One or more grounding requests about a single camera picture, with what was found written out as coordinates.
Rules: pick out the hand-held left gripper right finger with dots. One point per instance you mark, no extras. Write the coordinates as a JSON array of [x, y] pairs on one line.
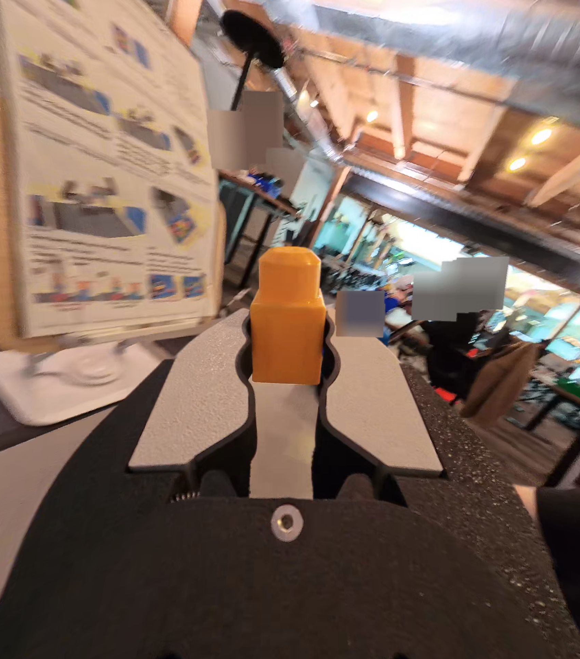
[[377, 412]]

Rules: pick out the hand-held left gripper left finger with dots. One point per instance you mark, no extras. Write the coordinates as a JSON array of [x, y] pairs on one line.
[[197, 406]]

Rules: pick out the orange toy block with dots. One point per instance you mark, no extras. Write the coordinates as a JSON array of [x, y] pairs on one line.
[[287, 334]]

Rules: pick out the person's right forearm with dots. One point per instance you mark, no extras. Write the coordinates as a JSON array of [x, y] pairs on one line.
[[526, 502]]

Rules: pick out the small red floor object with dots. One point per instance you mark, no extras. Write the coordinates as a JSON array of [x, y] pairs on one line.
[[445, 395]]

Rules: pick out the tan coat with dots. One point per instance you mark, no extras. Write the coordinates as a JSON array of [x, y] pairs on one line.
[[506, 381]]

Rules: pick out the wooden desk black legs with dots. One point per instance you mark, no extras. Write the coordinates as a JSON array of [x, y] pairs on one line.
[[552, 396]]

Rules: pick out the green plastic crate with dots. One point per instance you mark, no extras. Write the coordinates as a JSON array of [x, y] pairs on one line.
[[575, 388]]

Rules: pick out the black standing desk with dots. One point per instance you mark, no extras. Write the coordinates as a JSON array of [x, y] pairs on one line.
[[269, 203]]

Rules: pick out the long blue storage bin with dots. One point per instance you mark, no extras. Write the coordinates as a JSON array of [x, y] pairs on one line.
[[264, 183]]

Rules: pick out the printed instruction sheet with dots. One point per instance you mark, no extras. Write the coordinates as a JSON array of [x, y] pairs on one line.
[[104, 154]]

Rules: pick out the round ceiling light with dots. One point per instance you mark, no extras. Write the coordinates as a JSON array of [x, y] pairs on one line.
[[372, 116], [541, 136], [516, 163]]

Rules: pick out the large silver air duct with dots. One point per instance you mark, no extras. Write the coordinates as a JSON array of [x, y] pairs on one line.
[[475, 31]]

